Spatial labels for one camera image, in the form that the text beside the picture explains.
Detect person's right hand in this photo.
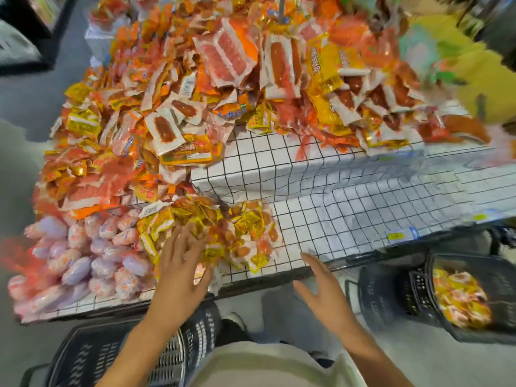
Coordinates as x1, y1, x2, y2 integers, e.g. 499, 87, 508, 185
292, 252, 361, 337

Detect person's left hand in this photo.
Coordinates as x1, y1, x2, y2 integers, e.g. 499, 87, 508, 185
147, 224, 217, 331

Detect pile of small snack packets tier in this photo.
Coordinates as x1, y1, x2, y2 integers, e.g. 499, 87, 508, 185
137, 196, 282, 283

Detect stack of black baskets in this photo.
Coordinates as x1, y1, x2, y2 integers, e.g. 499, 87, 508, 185
20, 298, 223, 387

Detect tiled white display table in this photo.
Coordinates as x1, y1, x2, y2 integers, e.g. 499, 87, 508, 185
16, 101, 516, 323

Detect pink sausages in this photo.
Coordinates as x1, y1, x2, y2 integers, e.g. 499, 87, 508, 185
6, 209, 156, 319

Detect black shopping basket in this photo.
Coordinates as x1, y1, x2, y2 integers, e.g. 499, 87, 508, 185
345, 252, 516, 345

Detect large pile of sausage packets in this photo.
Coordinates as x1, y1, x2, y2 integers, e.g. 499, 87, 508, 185
32, 0, 453, 214

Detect red label brown sausage pack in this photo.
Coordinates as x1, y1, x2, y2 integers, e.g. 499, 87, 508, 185
419, 112, 493, 146

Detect pile of sausage packets tier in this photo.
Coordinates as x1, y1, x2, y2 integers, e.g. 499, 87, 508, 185
339, 0, 469, 89

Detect person's left forearm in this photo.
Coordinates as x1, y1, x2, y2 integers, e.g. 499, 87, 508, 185
95, 318, 195, 387

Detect person's right forearm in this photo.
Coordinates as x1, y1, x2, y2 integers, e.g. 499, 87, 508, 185
334, 326, 414, 387

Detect person's left shoe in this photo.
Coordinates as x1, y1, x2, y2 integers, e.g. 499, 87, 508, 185
216, 312, 251, 345

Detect blue yellow price label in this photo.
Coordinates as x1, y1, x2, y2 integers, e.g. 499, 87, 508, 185
385, 225, 420, 243

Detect yellow bin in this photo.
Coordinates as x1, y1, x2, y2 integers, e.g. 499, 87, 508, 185
451, 48, 516, 126
411, 12, 485, 57

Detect store shelving with packaged goods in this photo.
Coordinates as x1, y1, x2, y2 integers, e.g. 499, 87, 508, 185
0, 0, 82, 76

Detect grey metal pole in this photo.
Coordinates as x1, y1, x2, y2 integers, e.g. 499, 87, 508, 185
270, 0, 295, 25

